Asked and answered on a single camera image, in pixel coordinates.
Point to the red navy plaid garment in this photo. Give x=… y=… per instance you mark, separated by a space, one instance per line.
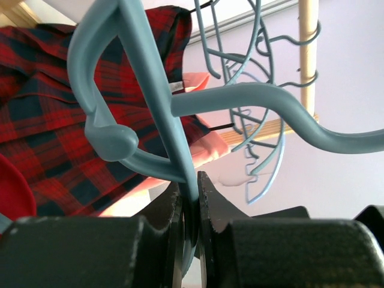
x=42 y=124

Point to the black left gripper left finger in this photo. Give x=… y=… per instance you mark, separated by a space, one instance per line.
x=140 y=251

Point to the grey-blue hanger with plaid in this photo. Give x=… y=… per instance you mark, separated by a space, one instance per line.
x=227 y=32

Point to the light blue hanger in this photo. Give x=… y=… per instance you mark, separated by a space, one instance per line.
x=260 y=157

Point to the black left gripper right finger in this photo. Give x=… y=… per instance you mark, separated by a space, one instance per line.
x=286 y=248

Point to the wooden clothes rack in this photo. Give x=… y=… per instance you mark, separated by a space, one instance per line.
x=29 y=13

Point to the red skirt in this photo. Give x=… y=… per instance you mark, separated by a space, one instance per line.
x=17 y=199

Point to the pink garment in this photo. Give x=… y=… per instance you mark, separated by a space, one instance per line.
x=209 y=148

